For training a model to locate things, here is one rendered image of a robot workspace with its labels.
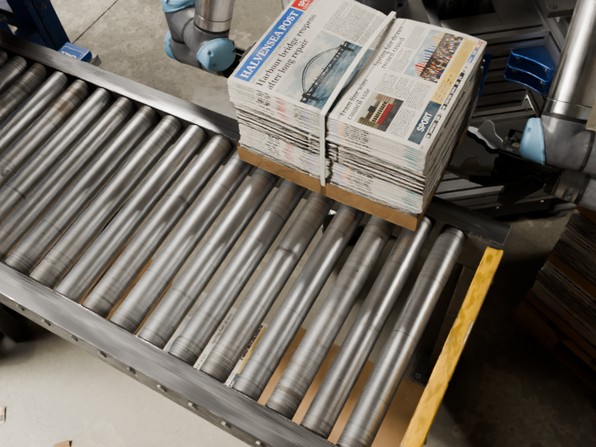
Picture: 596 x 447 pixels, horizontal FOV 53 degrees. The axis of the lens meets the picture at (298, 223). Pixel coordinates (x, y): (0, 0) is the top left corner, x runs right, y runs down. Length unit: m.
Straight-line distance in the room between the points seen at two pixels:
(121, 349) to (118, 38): 2.01
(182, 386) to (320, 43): 0.63
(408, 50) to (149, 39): 1.89
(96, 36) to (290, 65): 1.96
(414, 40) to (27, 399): 1.53
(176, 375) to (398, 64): 0.65
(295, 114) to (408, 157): 0.20
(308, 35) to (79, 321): 0.65
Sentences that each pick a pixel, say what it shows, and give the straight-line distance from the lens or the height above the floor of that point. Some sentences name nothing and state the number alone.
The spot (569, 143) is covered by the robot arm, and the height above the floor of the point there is 0.94.
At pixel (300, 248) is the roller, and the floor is 0.79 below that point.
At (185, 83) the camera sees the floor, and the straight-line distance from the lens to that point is 2.60.
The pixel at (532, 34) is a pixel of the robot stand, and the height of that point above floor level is 0.72.
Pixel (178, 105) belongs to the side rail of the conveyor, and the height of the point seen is 0.80.
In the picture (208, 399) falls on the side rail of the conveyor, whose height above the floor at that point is 0.80.
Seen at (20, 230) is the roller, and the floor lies 0.79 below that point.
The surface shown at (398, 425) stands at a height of 0.00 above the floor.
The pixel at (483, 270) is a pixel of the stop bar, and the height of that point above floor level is 0.82.
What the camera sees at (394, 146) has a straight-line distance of 0.96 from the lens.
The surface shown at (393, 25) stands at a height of 1.02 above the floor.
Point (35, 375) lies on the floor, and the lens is 2.07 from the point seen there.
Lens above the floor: 1.76
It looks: 57 degrees down
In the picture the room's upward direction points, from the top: 7 degrees counter-clockwise
